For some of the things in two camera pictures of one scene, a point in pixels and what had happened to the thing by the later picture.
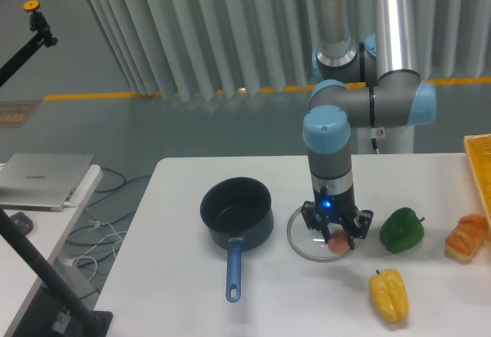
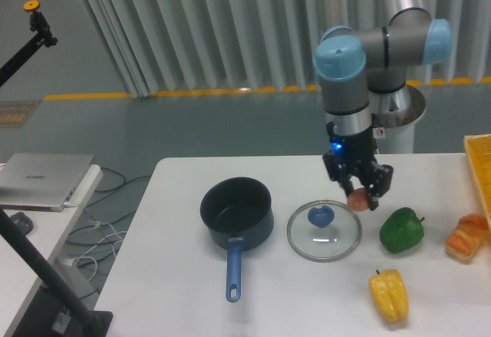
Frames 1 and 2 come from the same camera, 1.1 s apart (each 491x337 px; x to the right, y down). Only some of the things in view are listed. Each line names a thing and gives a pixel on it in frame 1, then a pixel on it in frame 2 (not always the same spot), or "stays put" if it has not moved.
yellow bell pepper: (390, 293) stays put
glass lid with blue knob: (308, 243) stays put
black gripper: (327, 208) to (356, 155)
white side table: (17, 278) stays put
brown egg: (338, 242) to (357, 199)
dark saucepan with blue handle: (239, 214) stays put
